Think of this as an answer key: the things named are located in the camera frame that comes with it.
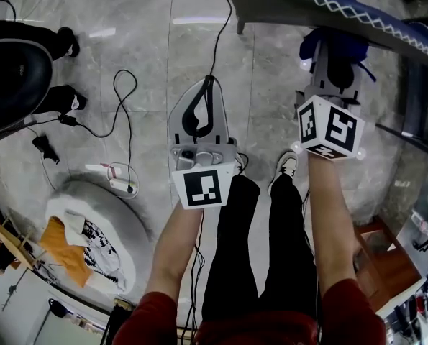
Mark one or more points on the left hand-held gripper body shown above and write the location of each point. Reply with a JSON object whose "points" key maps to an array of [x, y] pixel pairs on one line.
{"points": [[203, 189]]}

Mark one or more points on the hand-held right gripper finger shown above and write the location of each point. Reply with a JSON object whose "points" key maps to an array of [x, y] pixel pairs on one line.
{"points": [[319, 70], [357, 81]]}

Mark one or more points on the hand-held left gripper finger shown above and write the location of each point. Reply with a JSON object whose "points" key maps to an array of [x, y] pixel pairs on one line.
{"points": [[176, 124], [221, 120]]}

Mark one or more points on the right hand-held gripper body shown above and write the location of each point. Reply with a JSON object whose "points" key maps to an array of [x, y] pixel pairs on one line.
{"points": [[337, 124]]}

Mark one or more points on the blue wiping cloth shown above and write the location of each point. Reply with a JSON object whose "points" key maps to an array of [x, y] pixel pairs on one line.
{"points": [[307, 47]]}

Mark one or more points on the grey chair with blue seat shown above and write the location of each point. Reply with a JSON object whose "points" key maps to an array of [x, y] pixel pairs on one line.
{"points": [[289, 9]]}

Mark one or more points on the person's right forearm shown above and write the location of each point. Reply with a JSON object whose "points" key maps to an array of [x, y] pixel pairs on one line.
{"points": [[332, 228]]}

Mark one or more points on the person's left forearm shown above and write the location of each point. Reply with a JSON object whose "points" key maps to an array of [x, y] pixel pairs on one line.
{"points": [[174, 250]]}

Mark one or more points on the person's right shoe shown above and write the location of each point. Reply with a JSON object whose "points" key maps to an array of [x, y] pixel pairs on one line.
{"points": [[287, 164]]}

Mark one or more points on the person's left leg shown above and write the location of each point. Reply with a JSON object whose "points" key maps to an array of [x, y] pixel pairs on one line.
{"points": [[231, 246]]}

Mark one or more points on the person's leg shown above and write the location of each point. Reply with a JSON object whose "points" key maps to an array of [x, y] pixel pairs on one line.
{"points": [[231, 246], [285, 246]]}

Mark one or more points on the white red power strip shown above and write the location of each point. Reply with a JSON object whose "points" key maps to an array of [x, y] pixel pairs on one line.
{"points": [[120, 183]]}

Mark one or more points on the grey round pouf basket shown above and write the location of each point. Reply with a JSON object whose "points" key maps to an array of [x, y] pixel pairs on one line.
{"points": [[127, 221]]}

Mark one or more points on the person's right leg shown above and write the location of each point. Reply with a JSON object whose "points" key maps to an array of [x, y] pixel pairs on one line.
{"points": [[285, 246]]}

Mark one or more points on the black white patterned cloth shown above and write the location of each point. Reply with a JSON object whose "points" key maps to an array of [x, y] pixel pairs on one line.
{"points": [[102, 257]]}

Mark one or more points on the black power adapter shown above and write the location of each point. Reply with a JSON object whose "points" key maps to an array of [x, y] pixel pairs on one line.
{"points": [[44, 146]]}

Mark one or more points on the white countertop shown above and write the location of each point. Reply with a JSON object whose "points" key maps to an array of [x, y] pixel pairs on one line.
{"points": [[411, 235]]}

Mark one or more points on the cream cloth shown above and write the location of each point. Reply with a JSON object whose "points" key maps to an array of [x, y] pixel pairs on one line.
{"points": [[75, 228]]}

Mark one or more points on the person's red shirt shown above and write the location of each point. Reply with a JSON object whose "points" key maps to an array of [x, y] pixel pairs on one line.
{"points": [[257, 331]]}

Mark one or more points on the orange cloth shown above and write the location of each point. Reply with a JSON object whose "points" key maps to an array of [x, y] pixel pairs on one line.
{"points": [[62, 253]]}

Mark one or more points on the brown wooden cabinet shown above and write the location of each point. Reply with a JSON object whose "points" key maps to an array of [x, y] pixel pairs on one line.
{"points": [[397, 271]]}

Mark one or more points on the wooden stool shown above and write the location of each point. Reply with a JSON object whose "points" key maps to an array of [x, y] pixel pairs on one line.
{"points": [[16, 243]]}

